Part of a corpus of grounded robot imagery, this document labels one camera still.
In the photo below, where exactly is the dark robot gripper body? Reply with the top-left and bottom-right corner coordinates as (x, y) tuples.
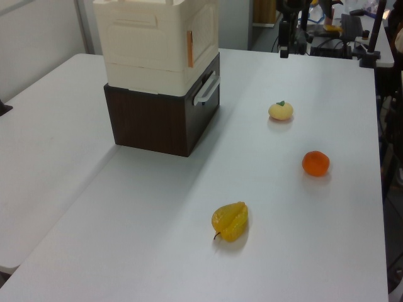
(279, 19), (291, 48)

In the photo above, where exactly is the cream cabinet door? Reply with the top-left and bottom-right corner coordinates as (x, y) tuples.
(183, 0), (220, 69)

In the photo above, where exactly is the copper door handle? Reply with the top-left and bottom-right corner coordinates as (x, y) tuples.
(186, 30), (195, 69)

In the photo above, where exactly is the cream plastic cabinet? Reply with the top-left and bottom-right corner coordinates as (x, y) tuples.
(93, 0), (220, 96)

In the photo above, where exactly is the thin black pole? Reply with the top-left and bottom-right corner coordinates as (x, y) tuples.
(298, 0), (312, 32)

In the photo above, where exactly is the light wooden panel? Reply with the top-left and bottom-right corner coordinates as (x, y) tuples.
(251, 0), (285, 28)

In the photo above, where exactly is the black electronics box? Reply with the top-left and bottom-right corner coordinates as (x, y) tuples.
(309, 34), (353, 59)

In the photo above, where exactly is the pale yellow fruit green leaf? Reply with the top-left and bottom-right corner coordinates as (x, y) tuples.
(268, 100), (295, 121)

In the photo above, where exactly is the black keyboard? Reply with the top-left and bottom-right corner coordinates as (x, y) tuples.
(340, 13), (364, 42)

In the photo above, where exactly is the white device with black knob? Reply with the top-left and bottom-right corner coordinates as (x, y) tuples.
(353, 29), (373, 53)

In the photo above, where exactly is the black pole with table clamp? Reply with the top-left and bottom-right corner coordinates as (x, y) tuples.
(359, 0), (387, 69)

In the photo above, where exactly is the orange tangerine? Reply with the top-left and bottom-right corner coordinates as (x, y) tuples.
(302, 150), (331, 177)

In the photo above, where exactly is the dark brown wooden drawer box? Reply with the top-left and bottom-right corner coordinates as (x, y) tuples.
(103, 52), (221, 158)

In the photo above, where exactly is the yellow starfruit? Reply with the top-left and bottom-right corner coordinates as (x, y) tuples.
(211, 201), (250, 243)

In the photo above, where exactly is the dark clamp foot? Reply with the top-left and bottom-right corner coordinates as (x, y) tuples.
(0, 98), (14, 118)

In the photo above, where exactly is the black device with cables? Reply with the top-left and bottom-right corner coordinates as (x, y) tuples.
(290, 29), (309, 55)

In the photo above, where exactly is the white drawer handle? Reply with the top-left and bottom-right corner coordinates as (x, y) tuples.
(192, 73), (221, 106)

